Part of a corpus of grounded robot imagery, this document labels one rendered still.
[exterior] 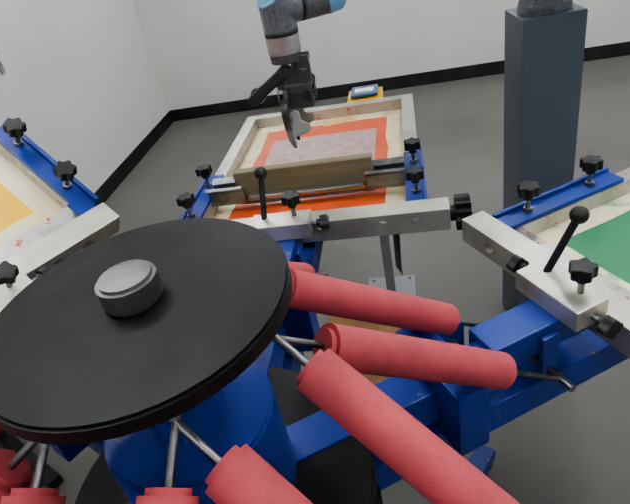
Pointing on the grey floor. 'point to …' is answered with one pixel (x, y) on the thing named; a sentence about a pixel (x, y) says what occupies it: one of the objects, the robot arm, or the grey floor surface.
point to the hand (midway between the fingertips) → (293, 139)
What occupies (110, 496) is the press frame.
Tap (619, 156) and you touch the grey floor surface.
